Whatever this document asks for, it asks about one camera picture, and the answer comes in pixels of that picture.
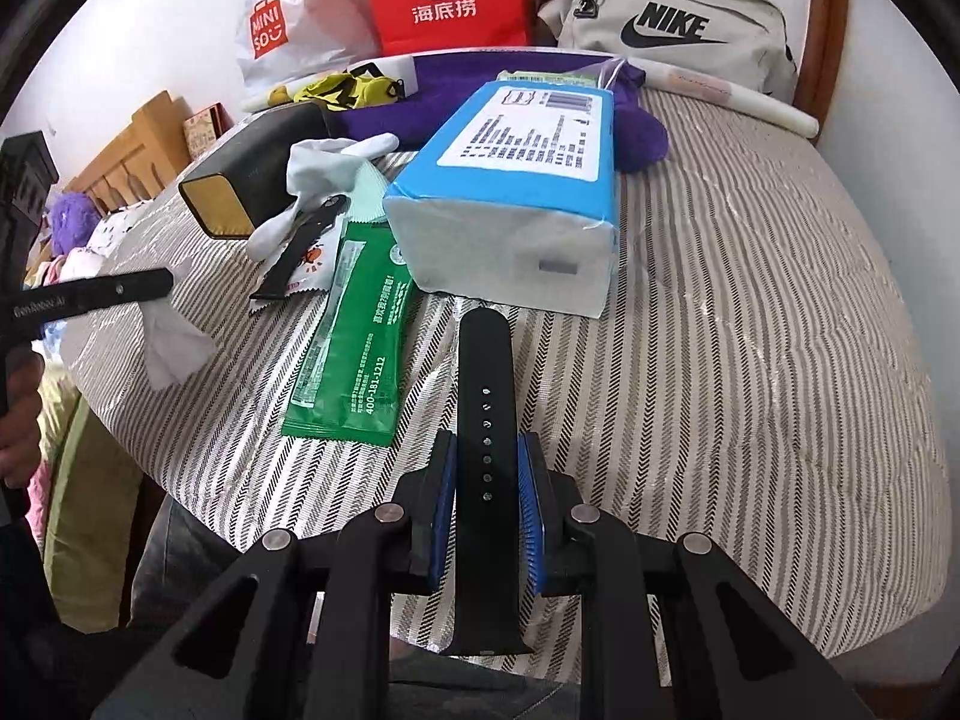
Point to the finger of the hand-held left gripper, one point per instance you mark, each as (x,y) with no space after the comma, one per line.
(112,291)

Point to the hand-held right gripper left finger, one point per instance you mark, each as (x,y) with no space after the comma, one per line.
(442,517)

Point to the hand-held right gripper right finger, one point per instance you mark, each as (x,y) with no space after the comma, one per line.
(534,517)

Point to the white sponge block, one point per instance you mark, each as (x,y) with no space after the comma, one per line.
(176,349)

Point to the green packet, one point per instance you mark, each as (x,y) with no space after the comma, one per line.
(352,345)

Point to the white snack packet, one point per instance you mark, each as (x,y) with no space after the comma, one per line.
(311,274)

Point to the white gloves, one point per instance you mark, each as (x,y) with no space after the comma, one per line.
(322,165)

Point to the clear zip bag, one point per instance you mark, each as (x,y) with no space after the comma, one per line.
(555,76)

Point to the person's left hand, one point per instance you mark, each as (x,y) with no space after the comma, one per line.
(19,427)

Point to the purple plush toy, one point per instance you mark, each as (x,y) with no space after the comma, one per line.
(73,221)

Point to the black dotted white pillow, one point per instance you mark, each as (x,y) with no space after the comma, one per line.
(112,229)

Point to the colourful printed blanket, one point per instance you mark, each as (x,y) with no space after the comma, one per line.
(49,274)

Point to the wooden headboard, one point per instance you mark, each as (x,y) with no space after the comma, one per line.
(127,157)

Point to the dark green tin box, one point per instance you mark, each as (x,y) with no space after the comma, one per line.
(240,165)

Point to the patterned book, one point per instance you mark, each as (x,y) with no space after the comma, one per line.
(204,131)

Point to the blue tissue pack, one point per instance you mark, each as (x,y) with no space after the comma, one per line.
(517,187)

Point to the white plastic shopping bag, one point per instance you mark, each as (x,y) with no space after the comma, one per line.
(300,15)

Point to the purple cloth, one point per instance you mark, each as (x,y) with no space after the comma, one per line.
(637,135)

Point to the white paper roll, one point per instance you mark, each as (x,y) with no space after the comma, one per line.
(742,101)

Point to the grey pouch bag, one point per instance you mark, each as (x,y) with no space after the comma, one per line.
(660,22)

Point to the brown wooden door frame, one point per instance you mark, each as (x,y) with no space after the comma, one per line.
(825,30)

